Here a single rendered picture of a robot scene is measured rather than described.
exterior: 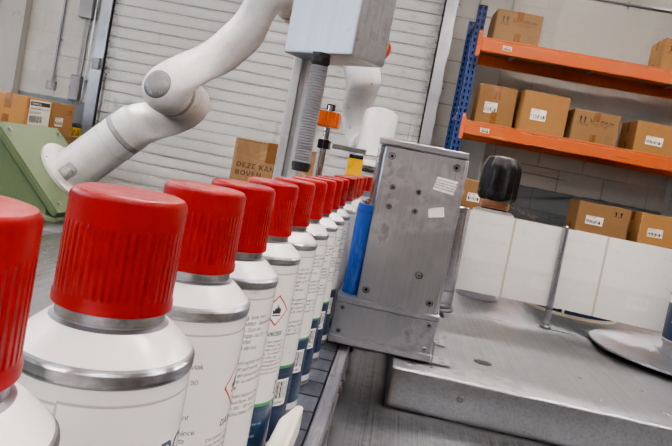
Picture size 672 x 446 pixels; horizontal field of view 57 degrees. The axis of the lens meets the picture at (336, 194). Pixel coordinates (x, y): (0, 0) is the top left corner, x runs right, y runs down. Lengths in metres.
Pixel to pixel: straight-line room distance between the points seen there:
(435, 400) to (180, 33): 5.48
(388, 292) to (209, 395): 0.54
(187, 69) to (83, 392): 1.46
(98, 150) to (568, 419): 1.30
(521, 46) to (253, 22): 3.69
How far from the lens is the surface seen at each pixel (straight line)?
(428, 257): 0.77
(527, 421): 0.80
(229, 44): 1.63
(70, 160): 1.74
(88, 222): 0.18
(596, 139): 5.29
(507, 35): 5.18
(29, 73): 6.74
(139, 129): 1.68
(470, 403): 0.78
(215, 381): 0.25
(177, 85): 1.60
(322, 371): 0.69
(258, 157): 1.84
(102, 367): 0.18
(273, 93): 5.75
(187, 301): 0.24
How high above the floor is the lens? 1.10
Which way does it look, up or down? 3 degrees down
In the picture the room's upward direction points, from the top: 11 degrees clockwise
